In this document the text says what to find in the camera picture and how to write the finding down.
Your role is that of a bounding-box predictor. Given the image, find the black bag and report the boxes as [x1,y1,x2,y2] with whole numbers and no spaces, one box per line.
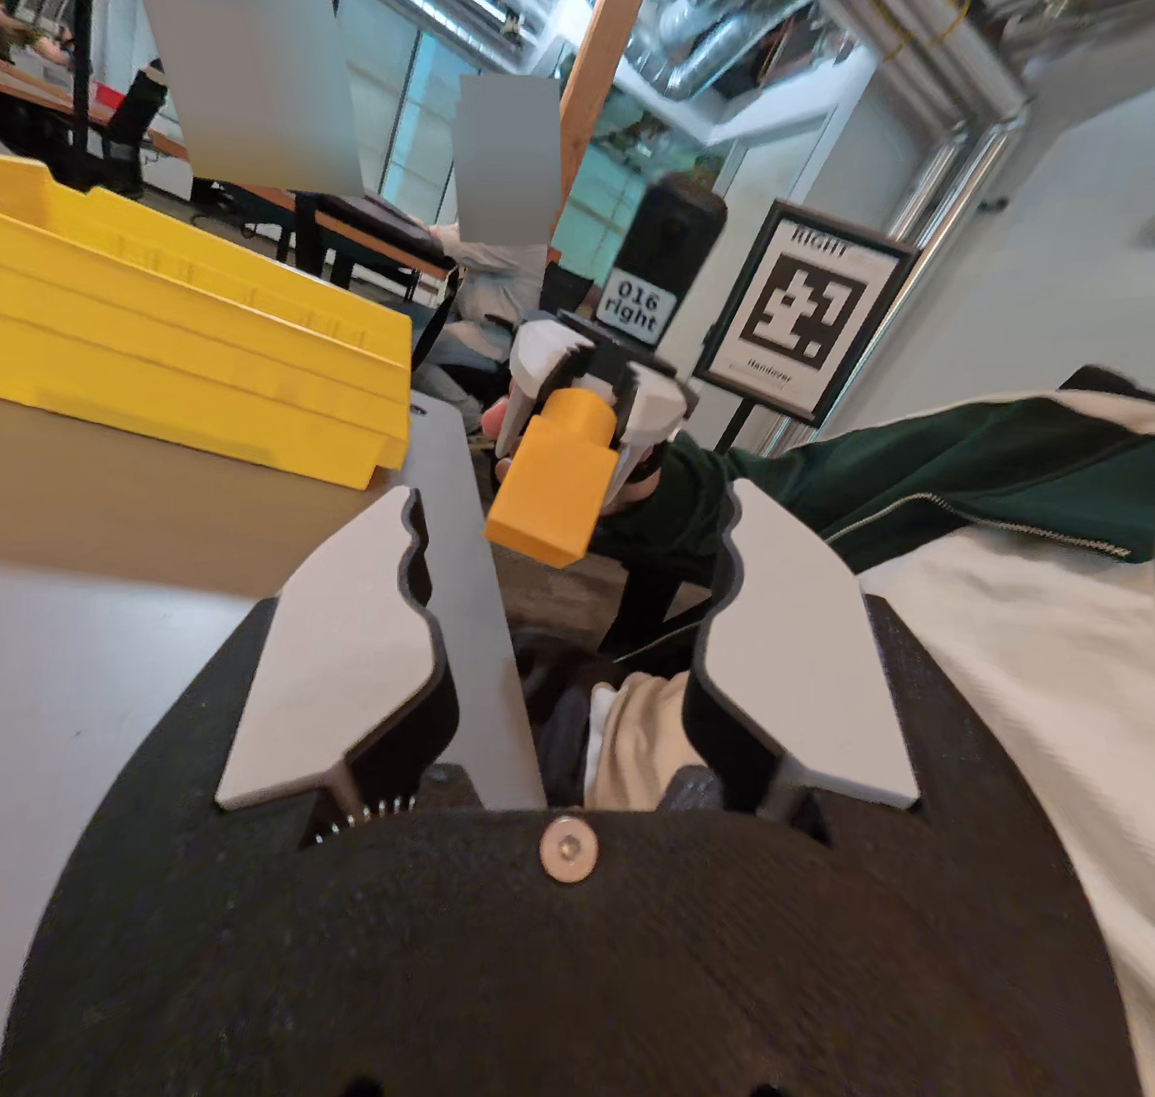
[315,193,434,245]

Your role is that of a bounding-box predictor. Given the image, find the wooden support post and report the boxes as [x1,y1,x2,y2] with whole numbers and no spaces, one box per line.
[558,0,663,205]

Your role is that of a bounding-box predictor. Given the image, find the silver ceiling ducts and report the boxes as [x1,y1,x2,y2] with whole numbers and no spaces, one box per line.
[360,0,1033,214]

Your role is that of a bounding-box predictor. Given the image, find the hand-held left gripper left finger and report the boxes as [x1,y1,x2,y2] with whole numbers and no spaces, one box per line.
[215,486,461,813]

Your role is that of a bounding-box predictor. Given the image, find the yellow plastic bin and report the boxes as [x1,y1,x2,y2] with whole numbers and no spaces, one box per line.
[0,153,415,492]

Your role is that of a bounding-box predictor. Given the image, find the framed marker sign on stand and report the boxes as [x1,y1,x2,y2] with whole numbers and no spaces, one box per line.
[694,198,921,452]

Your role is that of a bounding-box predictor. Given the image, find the orange peg block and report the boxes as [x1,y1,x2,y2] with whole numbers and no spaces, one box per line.
[484,386,623,568]

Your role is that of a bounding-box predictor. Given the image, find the person's right forearm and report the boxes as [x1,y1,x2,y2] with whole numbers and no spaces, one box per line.
[590,366,1155,587]

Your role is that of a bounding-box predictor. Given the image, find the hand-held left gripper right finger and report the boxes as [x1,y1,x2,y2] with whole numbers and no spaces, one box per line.
[680,478,921,822]

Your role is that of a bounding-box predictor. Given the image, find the grey desk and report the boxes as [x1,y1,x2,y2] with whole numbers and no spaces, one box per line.
[0,391,547,1039]

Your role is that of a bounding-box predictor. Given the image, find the wooden office desk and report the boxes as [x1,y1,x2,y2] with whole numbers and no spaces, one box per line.
[292,193,460,304]
[0,59,299,214]

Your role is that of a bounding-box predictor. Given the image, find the black office chair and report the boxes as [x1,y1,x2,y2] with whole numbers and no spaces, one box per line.
[85,59,167,196]

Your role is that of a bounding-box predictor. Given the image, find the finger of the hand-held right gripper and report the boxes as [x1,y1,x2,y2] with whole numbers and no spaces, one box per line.
[494,319,596,461]
[603,361,690,506]

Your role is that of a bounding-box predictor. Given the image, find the person's right hand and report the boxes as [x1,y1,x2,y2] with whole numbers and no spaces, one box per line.
[478,393,519,484]

